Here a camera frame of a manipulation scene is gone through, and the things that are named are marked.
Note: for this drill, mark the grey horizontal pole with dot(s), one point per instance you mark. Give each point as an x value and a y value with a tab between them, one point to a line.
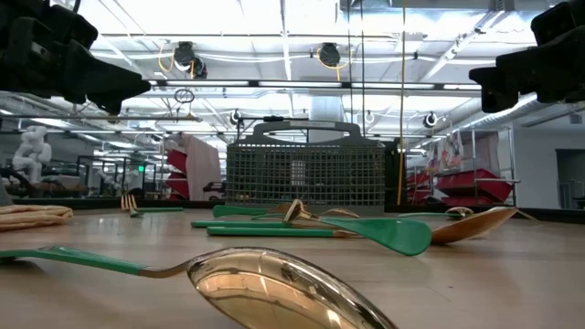
160	118

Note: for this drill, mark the red plastic bin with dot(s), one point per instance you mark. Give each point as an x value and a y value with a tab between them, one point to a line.
177	178
475	183
420	187

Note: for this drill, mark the black cabinet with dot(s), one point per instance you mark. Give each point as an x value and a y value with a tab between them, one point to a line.
395	173

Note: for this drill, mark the metal shelf rack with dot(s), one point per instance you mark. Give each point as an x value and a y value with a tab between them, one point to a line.
511	155

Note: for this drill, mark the pink curtain panel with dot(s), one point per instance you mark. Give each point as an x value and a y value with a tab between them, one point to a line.
203	169

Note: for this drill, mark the grey mesh silverware basket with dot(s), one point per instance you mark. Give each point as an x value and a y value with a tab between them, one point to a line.
297	178

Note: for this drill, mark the white column duct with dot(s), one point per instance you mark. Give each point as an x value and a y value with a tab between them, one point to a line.
326	112

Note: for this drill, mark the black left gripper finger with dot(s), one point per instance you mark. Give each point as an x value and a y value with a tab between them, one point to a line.
107	106
105	82

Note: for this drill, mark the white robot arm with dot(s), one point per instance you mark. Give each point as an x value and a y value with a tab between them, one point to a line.
130	178

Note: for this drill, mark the silver ventilation duct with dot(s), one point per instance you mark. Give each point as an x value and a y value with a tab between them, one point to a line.
512	114

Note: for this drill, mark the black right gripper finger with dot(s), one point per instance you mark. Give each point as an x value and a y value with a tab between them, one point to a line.
525	68
498	89

